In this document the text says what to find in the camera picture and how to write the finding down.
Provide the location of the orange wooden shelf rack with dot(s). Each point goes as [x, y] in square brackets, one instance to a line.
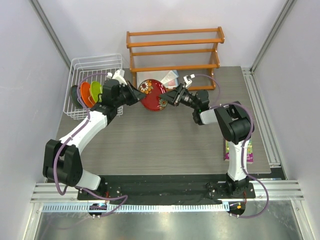
[213, 63]

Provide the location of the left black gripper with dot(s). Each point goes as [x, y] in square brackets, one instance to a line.
[135, 95]

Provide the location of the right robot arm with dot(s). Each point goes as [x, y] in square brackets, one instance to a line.
[236, 127]

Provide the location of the purple treehouse book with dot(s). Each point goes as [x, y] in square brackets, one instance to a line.
[249, 153]

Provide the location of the green plate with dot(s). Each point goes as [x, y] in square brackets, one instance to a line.
[95, 90]

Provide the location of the clear plastic document sleeve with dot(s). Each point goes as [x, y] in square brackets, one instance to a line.
[169, 78]

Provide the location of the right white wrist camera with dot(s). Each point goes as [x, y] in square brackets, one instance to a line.
[188, 80]

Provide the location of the slotted cable duct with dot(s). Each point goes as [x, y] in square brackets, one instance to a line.
[90, 207]

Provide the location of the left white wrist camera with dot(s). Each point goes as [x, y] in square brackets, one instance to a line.
[118, 75]

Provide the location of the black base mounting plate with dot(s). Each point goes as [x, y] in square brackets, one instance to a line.
[177, 190]

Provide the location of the red floral plate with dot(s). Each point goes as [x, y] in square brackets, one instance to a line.
[153, 89]

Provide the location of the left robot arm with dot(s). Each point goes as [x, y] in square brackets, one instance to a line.
[62, 158]

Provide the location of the white wire dish rack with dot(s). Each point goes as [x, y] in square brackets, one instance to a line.
[93, 68]

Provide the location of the orange plate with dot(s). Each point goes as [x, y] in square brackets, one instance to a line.
[86, 94]

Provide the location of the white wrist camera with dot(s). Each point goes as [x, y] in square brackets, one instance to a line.
[188, 80]
[118, 75]

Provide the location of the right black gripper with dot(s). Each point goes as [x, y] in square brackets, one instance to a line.
[174, 96]

